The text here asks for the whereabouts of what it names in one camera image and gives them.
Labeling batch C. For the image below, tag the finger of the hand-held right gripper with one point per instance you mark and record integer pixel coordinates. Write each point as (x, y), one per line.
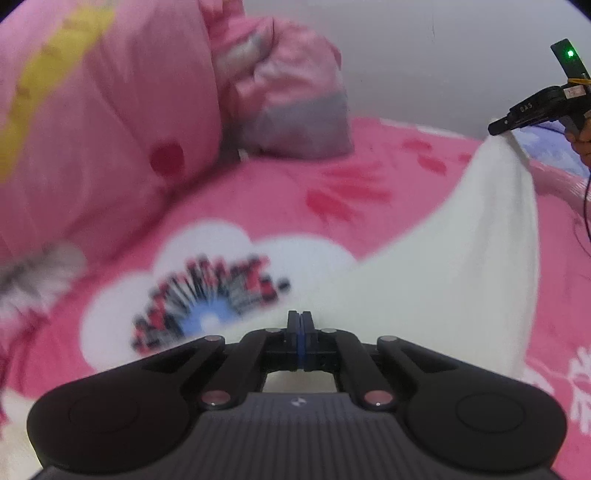
(505, 124)

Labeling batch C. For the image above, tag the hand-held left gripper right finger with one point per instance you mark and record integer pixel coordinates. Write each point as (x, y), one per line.
(308, 341)

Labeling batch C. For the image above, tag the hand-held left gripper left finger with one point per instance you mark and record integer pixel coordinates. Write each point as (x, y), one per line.
(294, 341)

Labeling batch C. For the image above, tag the cream knit sweater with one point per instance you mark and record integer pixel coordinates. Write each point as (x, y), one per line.
(438, 277)

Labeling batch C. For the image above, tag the person's right hand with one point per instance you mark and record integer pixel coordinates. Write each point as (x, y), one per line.
(584, 143)

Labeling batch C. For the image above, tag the lavender cloth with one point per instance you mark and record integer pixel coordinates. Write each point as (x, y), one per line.
(549, 147)

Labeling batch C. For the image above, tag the pink floral fleece blanket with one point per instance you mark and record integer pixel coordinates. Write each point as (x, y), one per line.
(277, 194)

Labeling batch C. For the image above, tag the pink and grey crumpled quilt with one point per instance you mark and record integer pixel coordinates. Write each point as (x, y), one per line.
(286, 92)

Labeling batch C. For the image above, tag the pink printed quilt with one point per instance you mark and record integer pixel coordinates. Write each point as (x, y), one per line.
(115, 115)

